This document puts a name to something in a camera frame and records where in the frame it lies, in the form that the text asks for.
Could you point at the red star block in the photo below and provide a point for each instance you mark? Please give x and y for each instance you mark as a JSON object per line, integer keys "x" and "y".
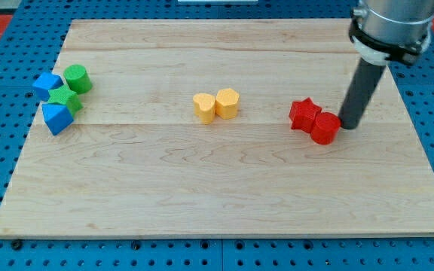
{"x": 303, "y": 113}

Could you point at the red cylinder block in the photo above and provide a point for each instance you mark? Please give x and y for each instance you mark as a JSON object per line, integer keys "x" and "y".
{"x": 325, "y": 128}

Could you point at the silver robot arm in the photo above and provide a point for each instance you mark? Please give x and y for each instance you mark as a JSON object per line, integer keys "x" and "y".
{"x": 384, "y": 31}

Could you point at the yellow hexagon block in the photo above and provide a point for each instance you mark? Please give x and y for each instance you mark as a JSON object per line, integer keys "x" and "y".
{"x": 227, "y": 103}

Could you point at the green star block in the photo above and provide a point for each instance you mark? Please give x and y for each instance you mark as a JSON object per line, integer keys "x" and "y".
{"x": 64, "y": 96}

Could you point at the yellow heart block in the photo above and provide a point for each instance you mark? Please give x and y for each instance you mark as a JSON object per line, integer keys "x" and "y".
{"x": 204, "y": 107}

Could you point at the light wooden board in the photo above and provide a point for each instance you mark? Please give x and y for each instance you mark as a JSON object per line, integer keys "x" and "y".
{"x": 137, "y": 163}

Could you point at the green cylinder block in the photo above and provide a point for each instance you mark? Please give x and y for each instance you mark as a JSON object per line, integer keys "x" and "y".
{"x": 77, "y": 78}

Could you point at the blue triangle block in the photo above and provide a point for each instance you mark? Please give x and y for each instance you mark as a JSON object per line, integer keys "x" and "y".
{"x": 57, "y": 117}

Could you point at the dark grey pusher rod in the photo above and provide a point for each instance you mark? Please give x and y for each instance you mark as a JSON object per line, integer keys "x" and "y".
{"x": 359, "y": 93}

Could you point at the blue cube block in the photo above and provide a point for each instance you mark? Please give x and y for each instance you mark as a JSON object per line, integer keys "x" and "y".
{"x": 44, "y": 83}

